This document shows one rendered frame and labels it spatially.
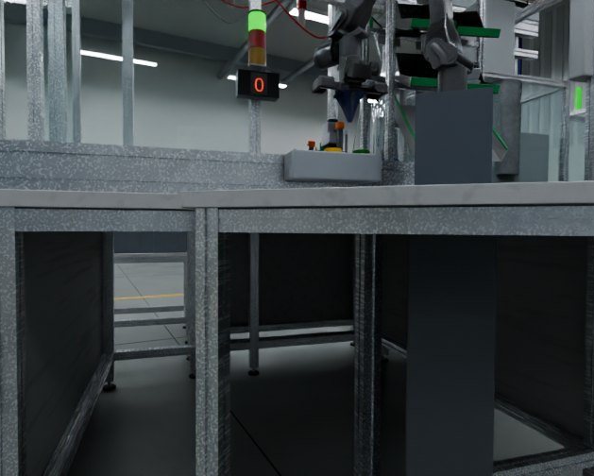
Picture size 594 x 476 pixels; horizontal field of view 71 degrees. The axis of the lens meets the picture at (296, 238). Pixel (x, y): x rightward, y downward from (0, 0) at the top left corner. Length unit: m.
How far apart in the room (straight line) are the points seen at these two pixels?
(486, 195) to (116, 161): 0.68
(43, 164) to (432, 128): 0.75
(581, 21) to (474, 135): 1.96
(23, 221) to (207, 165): 0.35
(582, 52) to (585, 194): 2.11
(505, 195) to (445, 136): 0.27
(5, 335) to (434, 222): 0.75
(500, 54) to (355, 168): 1.67
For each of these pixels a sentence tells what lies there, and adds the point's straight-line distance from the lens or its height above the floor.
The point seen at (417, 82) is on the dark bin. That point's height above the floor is 1.20.
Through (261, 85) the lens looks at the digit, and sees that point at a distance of 1.28.
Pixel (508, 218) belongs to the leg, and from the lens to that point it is 0.66.
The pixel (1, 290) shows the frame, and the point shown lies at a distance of 0.90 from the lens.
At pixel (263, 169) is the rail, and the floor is 0.92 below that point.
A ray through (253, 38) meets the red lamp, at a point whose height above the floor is 1.33.
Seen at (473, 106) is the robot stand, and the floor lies 1.03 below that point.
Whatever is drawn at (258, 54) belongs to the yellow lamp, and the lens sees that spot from 1.31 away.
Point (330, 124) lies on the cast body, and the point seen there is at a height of 1.08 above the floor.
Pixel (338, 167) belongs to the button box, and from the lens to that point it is 0.92.
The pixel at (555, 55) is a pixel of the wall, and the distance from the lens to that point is 11.27.
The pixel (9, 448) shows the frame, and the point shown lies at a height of 0.41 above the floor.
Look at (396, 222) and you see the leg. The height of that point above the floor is 0.81.
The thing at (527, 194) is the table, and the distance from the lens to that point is 0.64.
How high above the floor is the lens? 0.80
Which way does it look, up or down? 2 degrees down
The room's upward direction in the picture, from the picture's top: straight up
